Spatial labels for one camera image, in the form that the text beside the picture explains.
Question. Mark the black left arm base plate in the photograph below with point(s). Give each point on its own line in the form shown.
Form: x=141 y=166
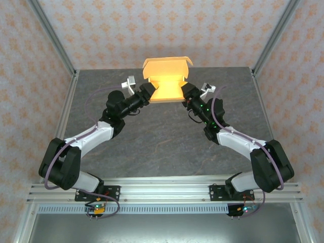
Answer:
x=114 y=191

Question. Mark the aluminium table side rail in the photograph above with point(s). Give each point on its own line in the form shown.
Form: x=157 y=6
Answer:
x=263 y=106
x=68 y=106

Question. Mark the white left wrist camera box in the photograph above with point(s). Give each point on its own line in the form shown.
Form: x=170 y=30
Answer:
x=131 y=80

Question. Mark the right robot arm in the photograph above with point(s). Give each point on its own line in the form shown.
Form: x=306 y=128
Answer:
x=270 y=164

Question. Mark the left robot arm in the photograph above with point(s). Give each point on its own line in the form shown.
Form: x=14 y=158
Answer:
x=60 y=167

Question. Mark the grey metal sheet panel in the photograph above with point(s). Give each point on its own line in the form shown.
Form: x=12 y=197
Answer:
x=164 y=227

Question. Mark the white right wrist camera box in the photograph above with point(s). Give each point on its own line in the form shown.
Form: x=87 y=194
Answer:
x=208 y=88

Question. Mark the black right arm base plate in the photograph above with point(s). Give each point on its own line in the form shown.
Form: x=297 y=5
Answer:
x=216 y=192

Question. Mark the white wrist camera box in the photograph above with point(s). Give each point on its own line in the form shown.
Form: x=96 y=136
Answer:
x=131 y=80
x=208 y=88

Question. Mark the tan cardboard paper box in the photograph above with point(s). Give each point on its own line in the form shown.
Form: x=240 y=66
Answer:
x=167 y=91

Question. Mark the aluminium frame post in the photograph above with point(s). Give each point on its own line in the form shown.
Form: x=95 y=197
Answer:
x=274 y=35
x=53 y=35

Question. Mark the aluminium mounting rail beam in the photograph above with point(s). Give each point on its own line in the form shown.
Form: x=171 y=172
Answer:
x=164 y=189

